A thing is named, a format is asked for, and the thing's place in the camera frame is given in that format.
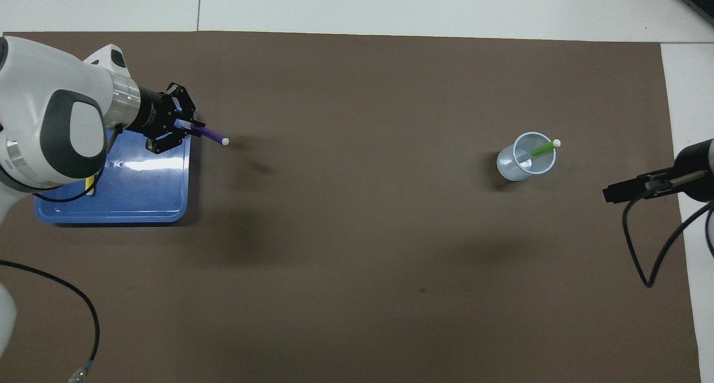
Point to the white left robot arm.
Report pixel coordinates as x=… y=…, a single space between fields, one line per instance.
x=39 y=93

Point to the purple pen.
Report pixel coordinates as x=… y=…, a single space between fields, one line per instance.
x=212 y=135

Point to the green pen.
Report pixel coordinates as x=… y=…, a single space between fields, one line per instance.
x=541 y=150

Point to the brown table mat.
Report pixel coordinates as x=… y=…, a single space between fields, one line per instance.
x=357 y=232

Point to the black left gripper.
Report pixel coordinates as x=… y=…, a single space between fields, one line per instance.
x=153 y=112

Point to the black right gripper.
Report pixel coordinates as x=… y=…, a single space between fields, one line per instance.
x=697 y=157

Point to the blue plastic tray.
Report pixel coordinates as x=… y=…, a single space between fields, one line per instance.
x=145 y=199

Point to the yellow pen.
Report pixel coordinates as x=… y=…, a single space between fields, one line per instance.
x=90 y=189

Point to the translucent plastic cup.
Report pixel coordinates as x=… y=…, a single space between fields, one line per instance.
x=516 y=168

